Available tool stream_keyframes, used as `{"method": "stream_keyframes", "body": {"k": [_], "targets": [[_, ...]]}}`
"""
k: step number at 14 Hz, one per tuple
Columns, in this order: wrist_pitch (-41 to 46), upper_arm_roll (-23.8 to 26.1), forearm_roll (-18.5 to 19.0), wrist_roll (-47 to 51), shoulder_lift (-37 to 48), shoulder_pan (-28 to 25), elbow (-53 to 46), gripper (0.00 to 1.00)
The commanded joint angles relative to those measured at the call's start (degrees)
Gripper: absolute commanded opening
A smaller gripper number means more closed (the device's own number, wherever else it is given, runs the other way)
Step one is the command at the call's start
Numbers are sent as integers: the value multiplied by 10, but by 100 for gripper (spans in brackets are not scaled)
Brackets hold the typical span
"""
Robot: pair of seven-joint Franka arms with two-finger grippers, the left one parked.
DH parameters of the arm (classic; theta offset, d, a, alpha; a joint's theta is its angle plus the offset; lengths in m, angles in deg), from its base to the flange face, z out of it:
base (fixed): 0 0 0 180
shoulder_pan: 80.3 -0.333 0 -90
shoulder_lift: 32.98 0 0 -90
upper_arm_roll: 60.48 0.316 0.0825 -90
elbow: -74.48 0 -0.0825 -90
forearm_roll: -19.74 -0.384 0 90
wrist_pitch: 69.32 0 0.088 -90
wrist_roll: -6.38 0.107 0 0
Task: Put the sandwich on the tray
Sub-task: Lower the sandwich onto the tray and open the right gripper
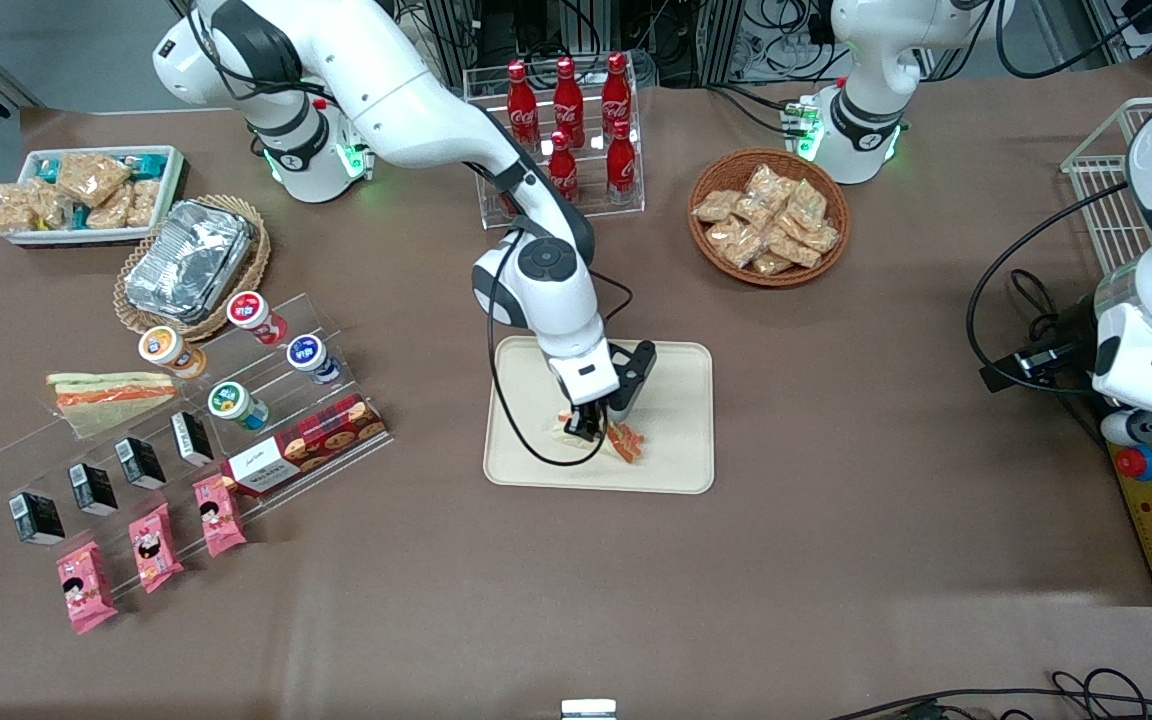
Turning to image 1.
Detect triangle sandwich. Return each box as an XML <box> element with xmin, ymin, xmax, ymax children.
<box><xmin>45</xmin><ymin>371</ymin><xmax>179</xmax><ymax>440</ymax></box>
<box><xmin>548</xmin><ymin>405</ymin><xmax>647</xmax><ymax>467</ymax></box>

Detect beige serving tray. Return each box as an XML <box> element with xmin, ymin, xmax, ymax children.
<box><xmin>483</xmin><ymin>336</ymin><xmax>716</xmax><ymax>495</ymax></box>

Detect round wicker basket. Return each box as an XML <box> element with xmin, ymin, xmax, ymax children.
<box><xmin>688</xmin><ymin>148</ymin><xmax>851</xmax><ymax>289</ymax></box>

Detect clear acrylic bottle rack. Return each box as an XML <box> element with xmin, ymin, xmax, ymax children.
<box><xmin>463</xmin><ymin>52</ymin><xmax>646</xmax><ymax>232</ymax></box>

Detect red cola bottle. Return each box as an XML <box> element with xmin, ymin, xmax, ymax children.
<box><xmin>552</xmin><ymin>56</ymin><xmax>585</xmax><ymax>149</ymax></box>
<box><xmin>547</xmin><ymin>130</ymin><xmax>580</xmax><ymax>204</ymax></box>
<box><xmin>600</xmin><ymin>52</ymin><xmax>634</xmax><ymax>141</ymax></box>
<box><xmin>506</xmin><ymin>60</ymin><xmax>540</xmax><ymax>149</ymax></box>
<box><xmin>605</xmin><ymin>120</ymin><xmax>638</xmax><ymax>206</ymax></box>

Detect clear acrylic stepped stand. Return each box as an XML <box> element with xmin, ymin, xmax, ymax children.
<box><xmin>0</xmin><ymin>385</ymin><xmax>272</xmax><ymax>601</ymax></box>
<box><xmin>136</xmin><ymin>293</ymin><xmax>394</xmax><ymax>521</ymax></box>

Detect red cookie box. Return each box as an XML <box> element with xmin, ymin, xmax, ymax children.
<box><xmin>220</xmin><ymin>393</ymin><xmax>389</xmax><ymax>498</ymax></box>

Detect brown paper table cover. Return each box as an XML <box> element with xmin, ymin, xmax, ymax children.
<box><xmin>0</xmin><ymin>55</ymin><xmax>1152</xmax><ymax>720</ymax></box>

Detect blue lid yogurt cup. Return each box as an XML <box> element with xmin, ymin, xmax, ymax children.
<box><xmin>286</xmin><ymin>334</ymin><xmax>344</xmax><ymax>387</ymax></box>

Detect red lid yogurt cup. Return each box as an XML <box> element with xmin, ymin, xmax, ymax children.
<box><xmin>226</xmin><ymin>291</ymin><xmax>289</xmax><ymax>346</ymax></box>

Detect green lid yogurt cup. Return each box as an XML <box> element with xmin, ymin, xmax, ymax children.
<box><xmin>207</xmin><ymin>381</ymin><xmax>270</xmax><ymax>433</ymax></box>

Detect black equipment rack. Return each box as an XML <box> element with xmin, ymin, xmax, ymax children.
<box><xmin>421</xmin><ymin>0</ymin><xmax>842</xmax><ymax>89</ymax></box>

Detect pink snack packet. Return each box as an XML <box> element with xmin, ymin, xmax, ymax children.
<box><xmin>192</xmin><ymin>475</ymin><xmax>248</xmax><ymax>559</ymax></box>
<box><xmin>128</xmin><ymin>503</ymin><xmax>185</xmax><ymax>595</ymax></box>
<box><xmin>56</xmin><ymin>541</ymin><xmax>119</xmax><ymax>636</ymax></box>

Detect small black carton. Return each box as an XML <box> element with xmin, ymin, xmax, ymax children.
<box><xmin>170</xmin><ymin>411</ymin><xmax>215</xmax><ymax>468</ymax></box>
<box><xmin>8</xmin><ymin>492</ymin><xmax>66</xmax><ymax>546</ymax></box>
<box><xmin>115</xmin><ymin>437</ymin><xmax>167</xmax><ymax>491</ymax></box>
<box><xmin>69</xmin><ymin>462</ymin><xmax>119</xmax><ymax>517</ymax></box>

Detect flat wicker basket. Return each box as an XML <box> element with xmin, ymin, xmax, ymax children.
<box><xmin>113</xmin><ymin>194</ymin><xmax>273</xmax><ymax>344</ymax></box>

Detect orange lid yogurt cup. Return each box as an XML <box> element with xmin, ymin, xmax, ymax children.
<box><xmin>138</xmin><ymin>326</ymin><xmax>207</xmax><ymax>381</ymax></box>

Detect stacked foil containers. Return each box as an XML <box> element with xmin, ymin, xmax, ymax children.
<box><xmin>123</xmin><ymin>199</ymin><xmax>256</xmax><ymax>324</ymax></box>

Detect white plastic bin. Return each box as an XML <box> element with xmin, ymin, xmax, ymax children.
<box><xmin>0</xmin><ymin>145</ymin><xmax>186</xmax><ymax>248</ymax></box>

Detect black right camera bracket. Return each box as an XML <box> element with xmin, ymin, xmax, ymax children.
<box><xmin>612</xmin><ymin>340</ymin><xmax>658</xmax><ymax>393</ymax></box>

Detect black camera bracket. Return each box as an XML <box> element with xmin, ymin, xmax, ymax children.
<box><xmin>612</xmin><ymin>340</ymin><xmax>658</xmax><ymax>393</ymax></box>
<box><xmin>980</xmin><ymin>335</ymin><xmax>1099</xmax><ymax>394</ymax></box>

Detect black left camera bracket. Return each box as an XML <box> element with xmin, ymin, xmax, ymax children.
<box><xmin>980</xmin><ymin>335</ymin><xmax>1099</xmax><ymax>394</ymax></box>

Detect black sealer power cable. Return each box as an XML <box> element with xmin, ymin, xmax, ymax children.
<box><xmin>1009</xmin><ymin>268</ymin><xmax>1074</xmax><ymax>347</ymax></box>

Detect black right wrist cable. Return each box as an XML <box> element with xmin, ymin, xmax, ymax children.
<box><xmin>488</xmin><ymin>228</ymin><xmax>637</xmax><ymax>469</ymax></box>

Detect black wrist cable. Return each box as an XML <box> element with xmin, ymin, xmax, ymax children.
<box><xmin>488</xmin><ymin>228</ymin><xmax>637</xmax><ymax>469</ymax></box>
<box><xmin>966</xmin><ymin>180</ymin><xmax>1133</xmax><ymax>397</ymax></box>

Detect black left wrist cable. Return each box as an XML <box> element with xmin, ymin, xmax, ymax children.
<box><xmin>966</xmin><ymin>180</ymin><xmax>1133</xmax><ymax>397</ymax></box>

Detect white wire rack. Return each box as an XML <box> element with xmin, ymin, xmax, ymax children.
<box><xmin>1061</xmin><ymin>97</ymin><xmax>1152</xmax><ymax>276</ymax></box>

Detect black floor cable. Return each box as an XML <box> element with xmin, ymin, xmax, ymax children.
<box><xmin>826</xmin><ymin>668</ymin><xmax>1152</xmax><ymax>720</ymax></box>

